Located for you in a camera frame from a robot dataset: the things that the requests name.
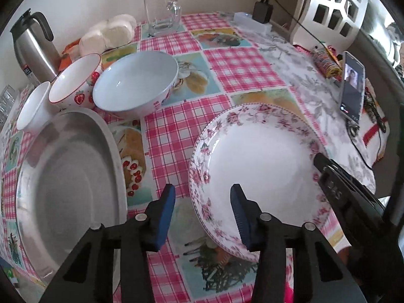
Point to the pink floral rimmed plate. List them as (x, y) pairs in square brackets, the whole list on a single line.
[(262, 164)]

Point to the small colourful bottle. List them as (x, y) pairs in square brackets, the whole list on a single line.
[(323, 60)]

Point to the stainless steel basin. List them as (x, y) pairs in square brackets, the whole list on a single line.
[(69, 180)]

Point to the large white bowl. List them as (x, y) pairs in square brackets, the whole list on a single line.
[(135, 79)]

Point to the stainless steel thermos jug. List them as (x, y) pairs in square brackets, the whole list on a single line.
[(31, 50)]

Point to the small white bowl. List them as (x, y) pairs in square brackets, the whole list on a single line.
[(34, 104)]

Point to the smartphone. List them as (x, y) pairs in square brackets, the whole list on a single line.
[(352, 91)]

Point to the pink checked tablecloth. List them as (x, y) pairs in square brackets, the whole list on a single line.
[(217, 60)]

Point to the black charger plug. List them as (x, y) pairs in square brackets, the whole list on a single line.
[(262, 11)]

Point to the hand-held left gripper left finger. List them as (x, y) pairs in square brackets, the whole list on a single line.
[(166, 206)]

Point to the red trimmed white cloth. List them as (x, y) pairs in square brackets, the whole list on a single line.
[(374, 129)]

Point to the orange snack packet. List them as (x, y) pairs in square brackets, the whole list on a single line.
[(71, 50)]

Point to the white plastic rack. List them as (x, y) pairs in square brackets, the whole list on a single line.
[(315, 0)]

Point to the bag of white buns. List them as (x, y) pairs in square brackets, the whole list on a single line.
[(110, 31)]

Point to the strawberry print bowl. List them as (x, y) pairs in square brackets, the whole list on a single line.
[(72, 79)]

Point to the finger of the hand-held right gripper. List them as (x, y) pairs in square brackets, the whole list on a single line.
[(334, 165)]

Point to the clear glass mug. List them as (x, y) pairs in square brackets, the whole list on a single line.
[(161, 15)]

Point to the clear glass cup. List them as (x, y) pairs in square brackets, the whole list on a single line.
[(6, 101)]

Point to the white power strip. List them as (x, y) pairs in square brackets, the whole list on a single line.
[(246, 19)]

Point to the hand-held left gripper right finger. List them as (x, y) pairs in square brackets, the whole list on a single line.
[(239, 213)]

